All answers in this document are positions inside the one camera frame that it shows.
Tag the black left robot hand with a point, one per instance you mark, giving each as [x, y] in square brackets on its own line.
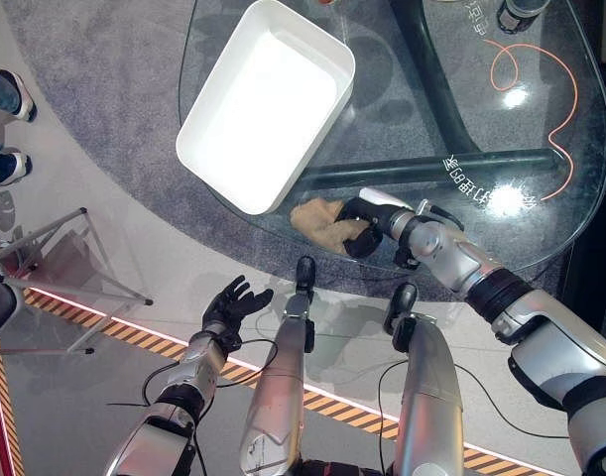
[230, 307]

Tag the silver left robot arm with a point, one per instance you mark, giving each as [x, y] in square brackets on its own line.
[176, 401]

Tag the metal folding stand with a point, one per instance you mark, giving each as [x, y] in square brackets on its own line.
[54, 277]

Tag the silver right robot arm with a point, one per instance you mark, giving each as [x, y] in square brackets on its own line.
[511, 322]

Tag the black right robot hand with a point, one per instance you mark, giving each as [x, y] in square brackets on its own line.
[364, 223]

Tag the grey round rug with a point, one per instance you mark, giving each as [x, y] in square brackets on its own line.
[134, 129]

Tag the black and silver bottle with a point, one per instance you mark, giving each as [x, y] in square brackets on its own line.
[518, 12]

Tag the silver right robot leg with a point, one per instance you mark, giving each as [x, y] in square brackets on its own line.
[424, 387]

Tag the silver robot leg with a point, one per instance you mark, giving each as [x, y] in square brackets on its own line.
[282, 377]
[424, 387]

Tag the orange item at table edge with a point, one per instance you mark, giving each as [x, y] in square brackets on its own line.
[326, 2]

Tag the silver left robot leg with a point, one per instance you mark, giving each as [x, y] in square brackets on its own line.
[282, 377]

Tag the tan cleaning cloth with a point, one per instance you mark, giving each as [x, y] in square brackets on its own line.
[322, 220]

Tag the white rectangular plastic basket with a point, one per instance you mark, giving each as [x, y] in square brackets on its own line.
[265, 106]

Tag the person's foot in dark shoe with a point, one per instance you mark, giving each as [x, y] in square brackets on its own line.
[20, 96]
[12, 168]

